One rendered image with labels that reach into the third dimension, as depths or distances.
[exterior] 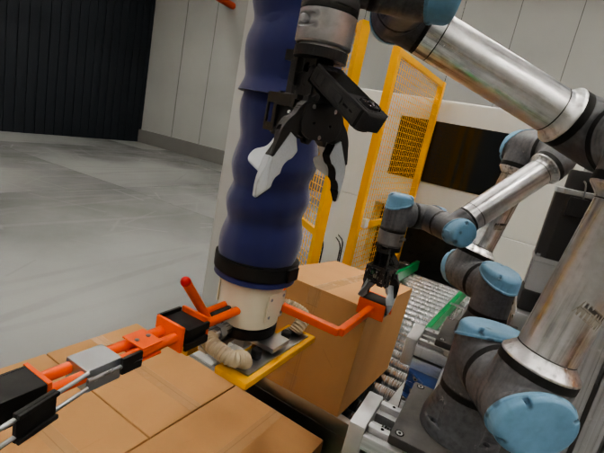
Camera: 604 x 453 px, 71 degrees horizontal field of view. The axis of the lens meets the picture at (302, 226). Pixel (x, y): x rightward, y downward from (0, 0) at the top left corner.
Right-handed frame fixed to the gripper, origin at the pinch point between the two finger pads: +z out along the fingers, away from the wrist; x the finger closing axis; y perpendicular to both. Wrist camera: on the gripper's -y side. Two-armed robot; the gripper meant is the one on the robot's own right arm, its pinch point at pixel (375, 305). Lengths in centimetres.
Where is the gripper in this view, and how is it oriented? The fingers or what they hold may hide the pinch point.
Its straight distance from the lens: 134.6
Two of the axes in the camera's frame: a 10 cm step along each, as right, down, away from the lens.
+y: -5.0, 1.0, -8.6
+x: 8.4, 2.8, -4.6
